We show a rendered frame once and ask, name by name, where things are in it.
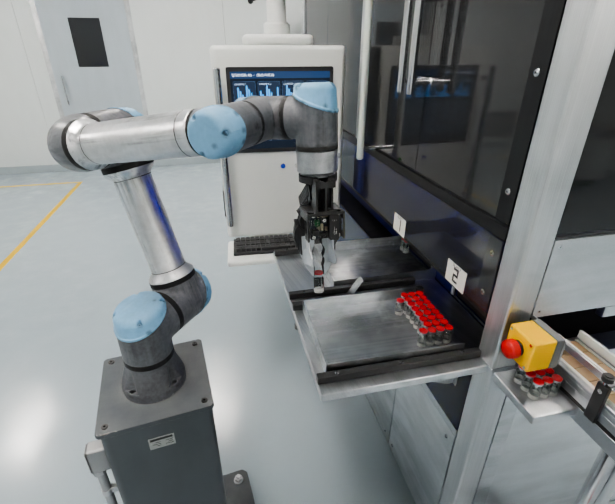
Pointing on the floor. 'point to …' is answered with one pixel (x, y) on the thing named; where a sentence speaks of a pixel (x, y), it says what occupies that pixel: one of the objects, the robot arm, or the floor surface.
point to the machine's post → (536, 218)
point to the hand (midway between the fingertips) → (317, 267)
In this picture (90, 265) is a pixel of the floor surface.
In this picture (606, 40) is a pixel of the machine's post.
